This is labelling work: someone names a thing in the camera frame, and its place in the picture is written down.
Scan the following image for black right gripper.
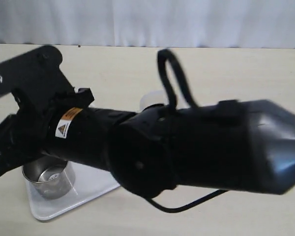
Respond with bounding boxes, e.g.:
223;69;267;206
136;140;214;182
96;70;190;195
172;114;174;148
0;45;113;177

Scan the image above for steel mug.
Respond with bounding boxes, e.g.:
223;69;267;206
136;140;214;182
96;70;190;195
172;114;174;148
22;156;76;200

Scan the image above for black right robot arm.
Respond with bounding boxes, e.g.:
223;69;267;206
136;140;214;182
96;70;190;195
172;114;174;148
0;45;295;199

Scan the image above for white plastic tray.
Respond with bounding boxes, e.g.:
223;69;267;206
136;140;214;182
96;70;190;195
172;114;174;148
25;163;119;221

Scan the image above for translucent plastic container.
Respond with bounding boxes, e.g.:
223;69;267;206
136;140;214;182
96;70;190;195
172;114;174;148
139;90;168;111

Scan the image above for white curtain backdrop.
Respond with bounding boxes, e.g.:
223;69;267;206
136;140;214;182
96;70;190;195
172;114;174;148
0;0;295;49

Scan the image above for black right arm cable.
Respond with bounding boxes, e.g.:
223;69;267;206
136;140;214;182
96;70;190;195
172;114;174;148
147;49;227;214

